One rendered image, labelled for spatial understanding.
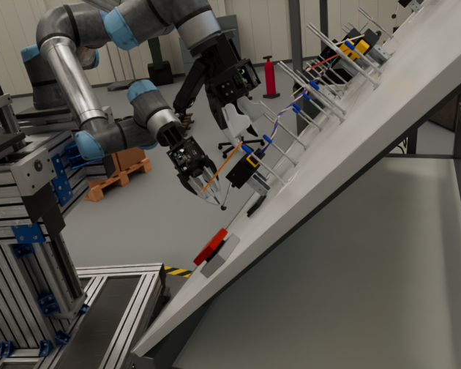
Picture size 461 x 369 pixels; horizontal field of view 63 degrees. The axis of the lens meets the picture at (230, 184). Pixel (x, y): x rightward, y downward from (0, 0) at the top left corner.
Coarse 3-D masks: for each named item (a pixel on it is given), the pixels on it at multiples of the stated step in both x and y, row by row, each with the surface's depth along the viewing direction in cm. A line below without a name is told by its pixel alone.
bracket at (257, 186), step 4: (252, 176) 81; (256, 176) 80; (248, 180) 79; (252, 180) 79; (260, 180) 80; (252, 184) 79; (256, 184) 79; (260, 184) 79; (264, 184) 80; (256, 188) 79; (260, 188) 79; (264, 188) 79; (268, 188) 80; (260, 192) 79; (264, 192) 79; (268, 192) 78
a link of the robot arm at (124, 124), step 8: (128, 120) 98; (128, 128) 96; (136, 128) 97; (144, 128) 96; (128, 136) 96; (136, 136) 97; (144, 136) 98; (152, 136) 100; (128, 144) 97; (136, 144) 99; (144, 144) 102; (152, 144) 103
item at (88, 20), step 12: (72, 12) 105; (84, 12) 106; (96, 12) 107; (72, 24) 105; (84, 24) 106; (96, 24) 108; (84, 36) 108; (96, 36) 110; (108, 36) 112; (84, 48) 125; (96, 48) 120; (84, 60) 141; (96, 60) 149
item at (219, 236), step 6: (222, 228) 58; (216, 234) 57; (222, 234) 57; (210, 240) 59; (216, 240) 56; (222, 240) 58; (210, 246) 55; (216, 246) 55; (204, 252) 55; (210, 252) 55; (216, 252) 56; (198, 258) 57; (204, 258) 56; (210, 258) 57; (198, 264) 57
